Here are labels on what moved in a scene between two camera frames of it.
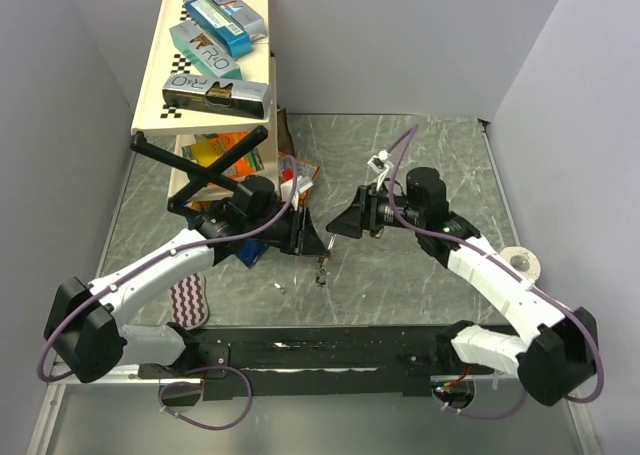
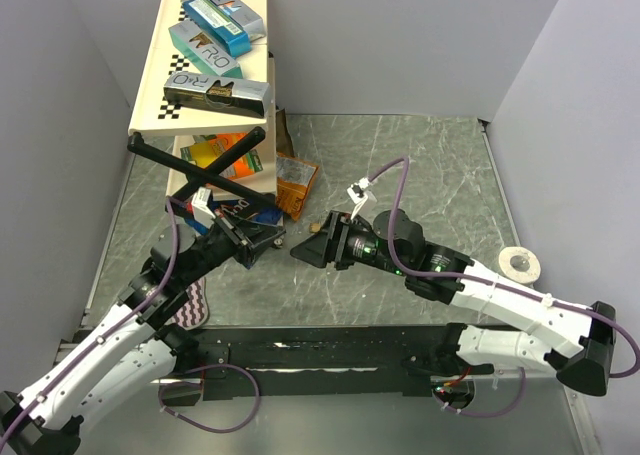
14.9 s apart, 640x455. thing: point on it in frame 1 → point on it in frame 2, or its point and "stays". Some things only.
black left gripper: [302, 238] → [258, 239]
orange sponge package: [209, 147] stays
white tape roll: [525, 260] stays
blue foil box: [219, 25] stays
